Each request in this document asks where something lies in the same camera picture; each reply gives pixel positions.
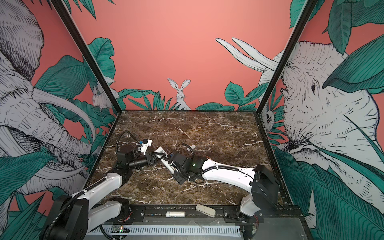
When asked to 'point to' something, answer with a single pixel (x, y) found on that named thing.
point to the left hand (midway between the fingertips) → (164, 155)
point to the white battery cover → (193, 146)
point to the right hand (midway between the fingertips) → (176, 174)
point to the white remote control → (166, 160)
